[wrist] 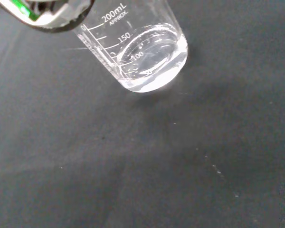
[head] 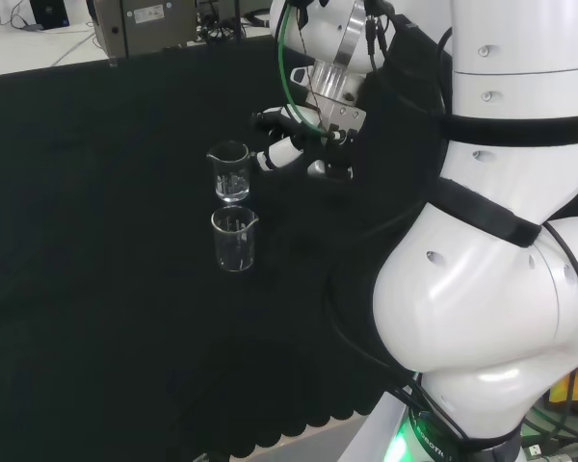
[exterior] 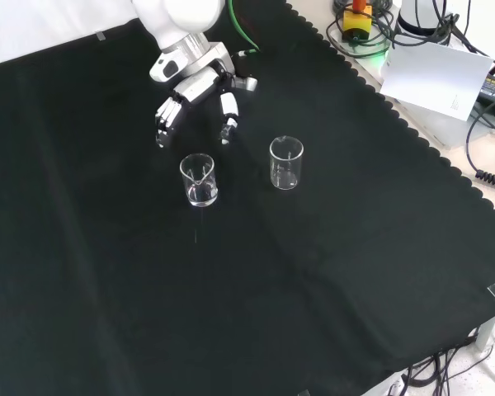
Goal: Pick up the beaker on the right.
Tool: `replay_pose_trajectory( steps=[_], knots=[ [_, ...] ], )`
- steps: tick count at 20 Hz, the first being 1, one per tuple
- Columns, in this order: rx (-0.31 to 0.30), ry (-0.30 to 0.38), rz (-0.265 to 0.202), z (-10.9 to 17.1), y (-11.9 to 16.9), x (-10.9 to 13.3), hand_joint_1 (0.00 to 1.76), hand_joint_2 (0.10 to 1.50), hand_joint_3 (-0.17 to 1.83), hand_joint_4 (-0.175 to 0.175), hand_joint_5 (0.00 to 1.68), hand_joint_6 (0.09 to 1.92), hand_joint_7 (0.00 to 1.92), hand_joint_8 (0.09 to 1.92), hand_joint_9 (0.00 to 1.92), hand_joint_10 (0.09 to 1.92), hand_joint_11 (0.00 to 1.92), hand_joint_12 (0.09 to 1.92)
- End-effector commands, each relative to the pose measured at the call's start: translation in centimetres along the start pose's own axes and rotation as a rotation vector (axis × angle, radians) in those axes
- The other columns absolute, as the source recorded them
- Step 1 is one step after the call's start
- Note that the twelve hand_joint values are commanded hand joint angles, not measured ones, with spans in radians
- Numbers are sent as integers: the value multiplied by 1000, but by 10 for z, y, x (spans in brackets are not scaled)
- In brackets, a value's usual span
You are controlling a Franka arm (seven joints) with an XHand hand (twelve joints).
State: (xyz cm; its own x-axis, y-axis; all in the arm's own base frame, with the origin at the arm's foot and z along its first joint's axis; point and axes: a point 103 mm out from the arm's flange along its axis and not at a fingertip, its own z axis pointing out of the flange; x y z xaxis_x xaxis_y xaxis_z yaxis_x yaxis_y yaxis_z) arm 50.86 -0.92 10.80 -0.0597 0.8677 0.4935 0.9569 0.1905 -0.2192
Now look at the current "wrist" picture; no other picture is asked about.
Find black bench cloth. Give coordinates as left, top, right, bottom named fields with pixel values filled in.
left=0, top=0, right=285, bottom=228

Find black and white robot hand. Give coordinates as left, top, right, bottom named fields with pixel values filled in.
left=0, top=0, right=95, bottom=33

